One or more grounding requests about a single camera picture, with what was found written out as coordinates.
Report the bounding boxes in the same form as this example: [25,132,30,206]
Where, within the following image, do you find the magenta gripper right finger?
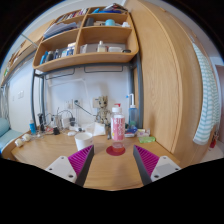
[133,145,159,185]

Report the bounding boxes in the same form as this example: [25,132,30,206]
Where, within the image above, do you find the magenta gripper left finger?
[68,145,94,186]

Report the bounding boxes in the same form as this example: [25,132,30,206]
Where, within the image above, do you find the pink labelled water bottle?
[111,106,125,149]

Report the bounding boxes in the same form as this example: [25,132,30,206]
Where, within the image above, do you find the white paper cup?
[75,132,93,151]

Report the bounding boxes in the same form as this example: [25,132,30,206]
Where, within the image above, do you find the green sponge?
[138,136,156,143]

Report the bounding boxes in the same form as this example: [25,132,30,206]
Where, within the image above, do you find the white computer mouse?
[67,131,77,136]

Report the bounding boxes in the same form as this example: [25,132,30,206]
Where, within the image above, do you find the red round coaster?
[106,146,125,156]

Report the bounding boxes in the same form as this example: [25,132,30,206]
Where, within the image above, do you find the white tissue paper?
[86,122,106,136]

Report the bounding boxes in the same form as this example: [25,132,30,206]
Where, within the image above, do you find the clear blue spray bottle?
[127,93,138,129]

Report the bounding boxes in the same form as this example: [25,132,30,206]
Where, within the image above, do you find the Groot figurine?
[96,96,110,125]

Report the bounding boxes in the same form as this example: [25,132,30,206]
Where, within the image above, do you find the small blue bottle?
[29,120,36,135]

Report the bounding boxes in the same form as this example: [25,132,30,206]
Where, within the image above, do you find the striped green white towel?
[193,45,220,145]

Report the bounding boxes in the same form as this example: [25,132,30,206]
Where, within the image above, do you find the teal pillow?
[0,118,10,137]

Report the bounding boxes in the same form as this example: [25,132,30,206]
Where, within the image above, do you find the white lotion bottle on shelf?
[97,41,107,52]

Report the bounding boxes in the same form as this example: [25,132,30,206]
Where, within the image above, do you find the white bowl on shelf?
[108,47,123,52]

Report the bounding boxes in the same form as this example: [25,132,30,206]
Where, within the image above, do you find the tall wooden wardrobe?
[126,0,208,167]

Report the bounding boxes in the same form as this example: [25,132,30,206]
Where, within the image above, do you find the folded grey clothes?
[43,22,78,39]

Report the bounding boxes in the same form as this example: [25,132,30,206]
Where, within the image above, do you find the teal mug on shelf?
[105,19,115,26]

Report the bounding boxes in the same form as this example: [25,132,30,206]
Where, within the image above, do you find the row of books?
[55,8,88,23]

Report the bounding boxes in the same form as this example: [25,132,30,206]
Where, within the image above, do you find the wooden wall shelf unit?
[33,7,139,72]

